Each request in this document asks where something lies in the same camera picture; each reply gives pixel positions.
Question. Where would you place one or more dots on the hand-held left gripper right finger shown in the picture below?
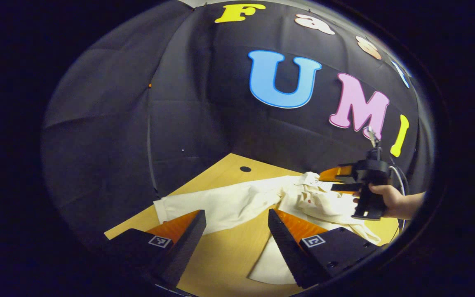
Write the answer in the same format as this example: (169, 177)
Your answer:
(287, 247)

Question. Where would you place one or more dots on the black backdrop cloth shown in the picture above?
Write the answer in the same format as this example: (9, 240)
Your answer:
(179, 103)

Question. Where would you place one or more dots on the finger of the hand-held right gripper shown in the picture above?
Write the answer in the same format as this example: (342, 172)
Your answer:
(336, 174)
(344, 188)

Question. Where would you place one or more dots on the cream button shirt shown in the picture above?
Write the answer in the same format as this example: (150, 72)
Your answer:
(229, 202)

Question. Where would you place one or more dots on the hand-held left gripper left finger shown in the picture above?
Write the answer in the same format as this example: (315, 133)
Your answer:
(186, 247)

